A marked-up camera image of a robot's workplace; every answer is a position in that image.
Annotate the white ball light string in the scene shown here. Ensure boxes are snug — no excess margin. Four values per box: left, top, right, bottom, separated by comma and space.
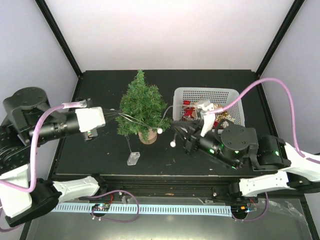
109, 104, 191, 153

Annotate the clear battery box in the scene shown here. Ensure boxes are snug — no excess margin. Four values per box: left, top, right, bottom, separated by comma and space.
127, 152, 141, 166

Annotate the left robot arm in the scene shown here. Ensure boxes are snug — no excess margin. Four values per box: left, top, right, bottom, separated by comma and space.
0, 87, 120, 228

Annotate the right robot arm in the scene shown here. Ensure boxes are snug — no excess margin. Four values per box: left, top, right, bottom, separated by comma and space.
171, 119, 320, 202

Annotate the small green christmas tree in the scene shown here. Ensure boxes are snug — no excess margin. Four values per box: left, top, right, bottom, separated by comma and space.
116, 70, 170, 136

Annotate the wooden tree base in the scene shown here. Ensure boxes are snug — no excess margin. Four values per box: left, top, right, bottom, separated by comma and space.
138, 128, 158, 145

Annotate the red star ornament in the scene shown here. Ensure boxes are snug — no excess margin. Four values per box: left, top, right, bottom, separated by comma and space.
182, 106, 197, 120

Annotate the white plastic basket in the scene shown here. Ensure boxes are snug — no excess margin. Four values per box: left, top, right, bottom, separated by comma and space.
172, 87, 245, 127

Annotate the red gift box ornament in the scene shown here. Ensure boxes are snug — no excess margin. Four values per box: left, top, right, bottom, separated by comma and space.
183, 100, 191, 107

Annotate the white wooden snowflake ornament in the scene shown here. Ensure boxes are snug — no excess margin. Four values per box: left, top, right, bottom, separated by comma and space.
219, 118, 235, 129

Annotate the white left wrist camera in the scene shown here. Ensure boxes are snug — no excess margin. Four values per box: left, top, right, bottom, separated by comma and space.
75, 106, 106, 133

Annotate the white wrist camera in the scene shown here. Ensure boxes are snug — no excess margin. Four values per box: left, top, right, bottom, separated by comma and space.
75, 106, 106, 133
195, 100, 223, 137

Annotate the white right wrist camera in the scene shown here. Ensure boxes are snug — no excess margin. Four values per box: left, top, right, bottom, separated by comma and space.
195, 100, 223, 137

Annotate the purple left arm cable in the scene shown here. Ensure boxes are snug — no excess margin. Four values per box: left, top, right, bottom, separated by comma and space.
0, 98, 91, 232

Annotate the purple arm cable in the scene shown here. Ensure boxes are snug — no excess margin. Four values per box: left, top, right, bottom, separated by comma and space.
201, 77, 320, 166
0, 98, 91, 232

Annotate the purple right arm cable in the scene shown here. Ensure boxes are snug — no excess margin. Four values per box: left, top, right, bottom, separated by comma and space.
201, 77, 320, 166

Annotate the black aluminium rail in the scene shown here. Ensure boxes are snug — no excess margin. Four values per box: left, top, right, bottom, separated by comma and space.
56, 174, 283, 204

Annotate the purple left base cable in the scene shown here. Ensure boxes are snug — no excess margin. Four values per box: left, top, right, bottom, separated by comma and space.
87, 189, 140, 223

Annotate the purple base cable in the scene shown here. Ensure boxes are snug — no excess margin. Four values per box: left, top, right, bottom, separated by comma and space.
87, 189, 140, 223
231, 191, 271, 223

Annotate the white slotted cable duct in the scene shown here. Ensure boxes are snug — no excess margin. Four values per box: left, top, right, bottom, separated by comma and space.
52, 202, 232, 217

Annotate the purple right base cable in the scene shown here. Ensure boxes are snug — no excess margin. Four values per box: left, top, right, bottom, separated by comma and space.
231, 191, 271, 223

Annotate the black frame post left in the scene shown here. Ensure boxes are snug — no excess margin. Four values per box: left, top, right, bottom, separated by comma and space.
35, 0, 83, 78

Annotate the black frame post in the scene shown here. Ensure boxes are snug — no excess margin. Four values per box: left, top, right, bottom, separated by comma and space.
255, 0, 305, 79
35, 0, 83, 78

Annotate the black frame post right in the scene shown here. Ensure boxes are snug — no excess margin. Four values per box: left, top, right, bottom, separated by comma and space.
255, 0, 305, 79

